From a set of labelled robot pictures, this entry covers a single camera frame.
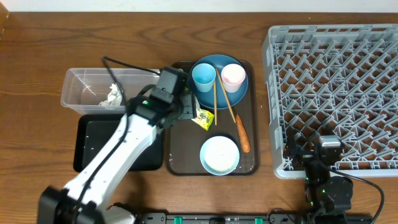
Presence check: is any light blue bowl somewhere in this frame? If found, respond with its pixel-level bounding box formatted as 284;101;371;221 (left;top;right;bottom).
200;136;240;176

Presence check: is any light blue cup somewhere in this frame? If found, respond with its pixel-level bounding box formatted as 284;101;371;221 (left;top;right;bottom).
192;63;216;93

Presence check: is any yellow snack wrapper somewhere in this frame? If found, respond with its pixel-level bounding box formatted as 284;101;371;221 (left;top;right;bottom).
192;97;215;131

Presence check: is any orange carrot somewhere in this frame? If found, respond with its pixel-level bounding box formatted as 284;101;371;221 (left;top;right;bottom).
235;114;251;153

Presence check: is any wooden chopstick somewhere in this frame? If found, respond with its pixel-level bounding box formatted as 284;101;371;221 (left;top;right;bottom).
215;67;236;123
213;80;218;126

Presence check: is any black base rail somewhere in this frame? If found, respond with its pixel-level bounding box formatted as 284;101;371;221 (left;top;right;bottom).
136;210;373;224

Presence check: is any white tissue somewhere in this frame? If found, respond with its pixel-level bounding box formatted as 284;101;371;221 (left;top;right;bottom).
99;83;123;106

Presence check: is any pink cup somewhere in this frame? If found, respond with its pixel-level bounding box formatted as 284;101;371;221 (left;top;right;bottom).
221;63;246;93

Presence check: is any left wooden chopstick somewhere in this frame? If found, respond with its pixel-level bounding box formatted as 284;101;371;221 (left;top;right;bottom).
213;80;218;126

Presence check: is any right wooden chopstick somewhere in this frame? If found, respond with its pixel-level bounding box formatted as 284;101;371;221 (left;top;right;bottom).
215;67;236;123

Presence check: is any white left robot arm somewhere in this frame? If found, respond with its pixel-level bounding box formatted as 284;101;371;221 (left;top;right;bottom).
37;86;197;223

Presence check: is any dark blue plate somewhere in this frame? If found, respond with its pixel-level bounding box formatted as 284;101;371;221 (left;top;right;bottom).
187;54;249;110

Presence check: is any grey dishwasher rack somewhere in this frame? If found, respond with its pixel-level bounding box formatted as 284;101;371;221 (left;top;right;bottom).
262;24;397;179

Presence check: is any clear plastic bin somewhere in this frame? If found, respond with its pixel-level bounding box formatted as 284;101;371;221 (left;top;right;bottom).
61;68;159;114

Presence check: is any black tray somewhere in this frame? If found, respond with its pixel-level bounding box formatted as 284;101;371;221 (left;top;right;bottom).
73;114;163;172

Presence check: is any brown serving tray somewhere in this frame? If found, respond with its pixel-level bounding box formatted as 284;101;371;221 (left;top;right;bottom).
164;60;260;176

